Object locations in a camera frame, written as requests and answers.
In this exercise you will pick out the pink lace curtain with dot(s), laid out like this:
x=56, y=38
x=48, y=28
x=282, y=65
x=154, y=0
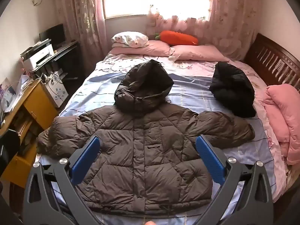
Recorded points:
x=79, y=16
x=229, y=23

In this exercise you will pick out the folded pink quilt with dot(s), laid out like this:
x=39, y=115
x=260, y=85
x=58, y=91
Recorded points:
x=281, y=112

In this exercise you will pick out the white wall socket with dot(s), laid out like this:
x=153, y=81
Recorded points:
x=35, y=2

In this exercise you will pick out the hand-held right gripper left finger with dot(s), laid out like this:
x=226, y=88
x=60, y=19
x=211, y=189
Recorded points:
x=86, y=161

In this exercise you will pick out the yellow wooden cabinet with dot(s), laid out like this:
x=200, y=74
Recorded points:
x=39, y=98

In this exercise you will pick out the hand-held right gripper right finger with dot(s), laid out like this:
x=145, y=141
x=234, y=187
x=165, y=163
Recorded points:
x=211, y=161

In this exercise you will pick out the white floral computer case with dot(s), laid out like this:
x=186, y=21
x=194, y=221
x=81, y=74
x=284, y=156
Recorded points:
x=57, y=93

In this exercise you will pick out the dark wooden headboard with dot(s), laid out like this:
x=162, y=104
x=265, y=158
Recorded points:
x=264, y=54

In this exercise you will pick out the pile of papers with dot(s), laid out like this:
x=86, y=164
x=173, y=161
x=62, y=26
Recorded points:
x=14, y=91

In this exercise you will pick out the pink pillow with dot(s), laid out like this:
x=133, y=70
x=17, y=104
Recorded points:
x=145, y=49
x=199, y=52

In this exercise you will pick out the brown hooded puffer jacket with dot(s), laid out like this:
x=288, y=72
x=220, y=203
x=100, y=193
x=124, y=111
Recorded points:
x=140, y=145

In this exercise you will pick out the black jacket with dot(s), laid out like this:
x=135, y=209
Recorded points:
x=232, y=91

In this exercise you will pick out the white printer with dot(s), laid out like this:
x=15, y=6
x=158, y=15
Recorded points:
x=39, y=54

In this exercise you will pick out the black computer desk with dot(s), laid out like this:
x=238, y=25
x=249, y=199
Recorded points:
x=68, y=46

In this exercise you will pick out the black computer monitor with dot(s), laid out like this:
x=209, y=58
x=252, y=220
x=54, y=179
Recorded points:
x=55, y=34

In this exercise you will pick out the white floral pillow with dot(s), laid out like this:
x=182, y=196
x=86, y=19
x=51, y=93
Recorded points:
x=129, y=37

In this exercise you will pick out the orange carrot plush toy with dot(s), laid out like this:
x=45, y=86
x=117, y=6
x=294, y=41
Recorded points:
x=178, y=37

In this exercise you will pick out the bed with blue patterned sheet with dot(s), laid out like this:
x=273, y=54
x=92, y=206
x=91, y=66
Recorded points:
x=187, y=86

